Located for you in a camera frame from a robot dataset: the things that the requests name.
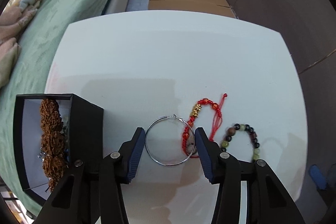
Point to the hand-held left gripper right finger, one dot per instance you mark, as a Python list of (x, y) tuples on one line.
[(206, 155)]

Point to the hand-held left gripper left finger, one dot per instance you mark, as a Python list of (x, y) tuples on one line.
[(135, 155)]

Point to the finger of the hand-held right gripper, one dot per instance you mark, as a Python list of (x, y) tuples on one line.
[(318, 176)]

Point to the silver hoop bangle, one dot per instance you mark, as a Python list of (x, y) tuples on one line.
[(177, 117)]

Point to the black jewelry box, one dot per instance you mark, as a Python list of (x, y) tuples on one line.
[(86, 129)]

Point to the white low table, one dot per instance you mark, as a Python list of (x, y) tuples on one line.
[(157, 61)]

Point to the bed with green sheet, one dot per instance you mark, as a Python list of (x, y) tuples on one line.
[(65, 24)]

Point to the beige patterned blanket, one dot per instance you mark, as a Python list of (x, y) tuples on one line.
[(15, 19)]

